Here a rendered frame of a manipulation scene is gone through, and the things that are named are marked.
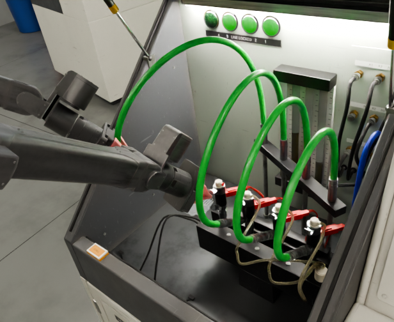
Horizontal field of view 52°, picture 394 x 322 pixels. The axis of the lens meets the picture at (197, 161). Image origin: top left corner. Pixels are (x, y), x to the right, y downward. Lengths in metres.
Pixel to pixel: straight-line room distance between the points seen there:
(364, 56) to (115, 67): 3.07
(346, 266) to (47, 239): 2.14
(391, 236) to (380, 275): 0.09
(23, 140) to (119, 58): 3.36
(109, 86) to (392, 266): 3.29
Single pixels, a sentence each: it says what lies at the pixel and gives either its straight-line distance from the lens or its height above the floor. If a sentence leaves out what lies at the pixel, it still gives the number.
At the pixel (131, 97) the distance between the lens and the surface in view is 0.84.
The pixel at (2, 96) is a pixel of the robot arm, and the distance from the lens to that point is 0.85.
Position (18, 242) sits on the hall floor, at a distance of 2.75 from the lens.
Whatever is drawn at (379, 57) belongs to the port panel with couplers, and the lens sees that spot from 0.94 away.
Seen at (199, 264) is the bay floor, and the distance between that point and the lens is 1.14.
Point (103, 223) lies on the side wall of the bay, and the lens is 1.18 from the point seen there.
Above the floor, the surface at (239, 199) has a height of 1.23.
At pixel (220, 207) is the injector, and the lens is 0.98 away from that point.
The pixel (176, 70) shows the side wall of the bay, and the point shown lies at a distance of 1.21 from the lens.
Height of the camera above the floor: 1.70
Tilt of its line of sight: 35 degrees down
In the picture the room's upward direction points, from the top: 9 degrees counter-clockwise
